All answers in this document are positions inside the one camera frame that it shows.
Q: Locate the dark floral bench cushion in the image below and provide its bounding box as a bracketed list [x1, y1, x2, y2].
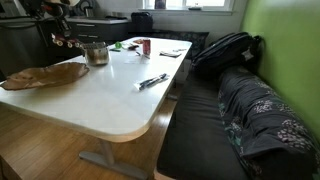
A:
[154, 67, 320, 180]

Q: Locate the grey table leg base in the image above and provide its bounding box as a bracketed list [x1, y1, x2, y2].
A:
[79, 139, 148, 180]

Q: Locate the red soda can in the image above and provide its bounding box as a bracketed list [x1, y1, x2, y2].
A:
[142, 39, 151, 55]

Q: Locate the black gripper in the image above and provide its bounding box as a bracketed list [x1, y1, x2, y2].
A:
[55, 17, 71, 37]

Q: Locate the steel pot with handle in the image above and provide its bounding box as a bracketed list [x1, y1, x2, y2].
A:
[80, 42, 109, 66]

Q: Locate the green round plastic lid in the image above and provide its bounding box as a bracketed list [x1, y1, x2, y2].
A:
[115, 41, 122, 49]

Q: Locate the black backpack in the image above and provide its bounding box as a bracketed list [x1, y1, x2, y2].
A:
[192, 32, 262, 78]

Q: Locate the orange foil packet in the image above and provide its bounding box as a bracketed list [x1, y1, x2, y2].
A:
[133, 39, 143, 44]

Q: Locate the toy cart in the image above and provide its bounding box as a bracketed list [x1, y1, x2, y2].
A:
[51, 33, 80, 48]

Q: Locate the small card stack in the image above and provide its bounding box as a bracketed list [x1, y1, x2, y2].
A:
[159, 51, 181, 58]

